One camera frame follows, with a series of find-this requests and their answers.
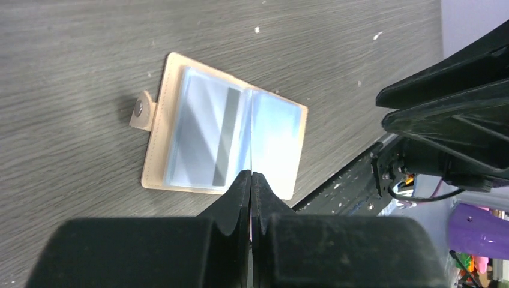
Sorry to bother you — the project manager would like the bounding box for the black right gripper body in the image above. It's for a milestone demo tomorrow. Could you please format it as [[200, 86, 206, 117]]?
[[372, 136, 508, 196]]

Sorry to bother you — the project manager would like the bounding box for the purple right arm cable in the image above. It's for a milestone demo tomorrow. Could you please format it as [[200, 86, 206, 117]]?
[[447, 202, 509, 250]]

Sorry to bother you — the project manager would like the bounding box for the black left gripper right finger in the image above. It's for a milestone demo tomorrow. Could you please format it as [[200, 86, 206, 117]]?
[[251, 173, 448, 287]]

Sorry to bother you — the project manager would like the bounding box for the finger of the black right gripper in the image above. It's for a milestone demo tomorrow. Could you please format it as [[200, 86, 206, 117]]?
[[376, 21, 508, 109], [382, 79, 508, 178]]

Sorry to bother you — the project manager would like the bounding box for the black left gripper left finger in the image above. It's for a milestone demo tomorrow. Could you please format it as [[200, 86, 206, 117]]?
[[27, 170, 251, 287]]

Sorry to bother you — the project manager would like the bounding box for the silver card in holder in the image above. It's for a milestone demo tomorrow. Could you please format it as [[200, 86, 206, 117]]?
[[168, 75, 241, 188]]

